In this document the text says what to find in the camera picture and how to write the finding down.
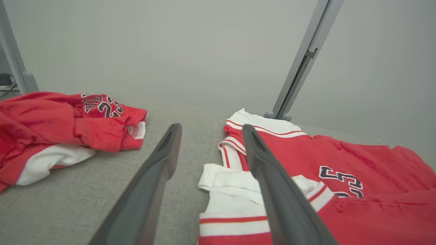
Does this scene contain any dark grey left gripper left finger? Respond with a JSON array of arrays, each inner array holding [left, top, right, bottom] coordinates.
[[89, 123, 183, 245]]

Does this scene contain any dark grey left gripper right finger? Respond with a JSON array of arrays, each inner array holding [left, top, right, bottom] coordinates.
[[242, 124, 338, 245]]

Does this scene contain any red basketball jersey number 23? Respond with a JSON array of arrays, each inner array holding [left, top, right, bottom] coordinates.
[[198, 108, 436, 245]]

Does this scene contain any red basketball shorts white stripe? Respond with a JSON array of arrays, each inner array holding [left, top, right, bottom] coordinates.
[[0, 91, 147, 193]]

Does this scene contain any grey metal partition post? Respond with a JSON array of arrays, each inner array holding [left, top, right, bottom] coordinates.
[[269, 0, 344, 119], [0, 0, 29, 94]]

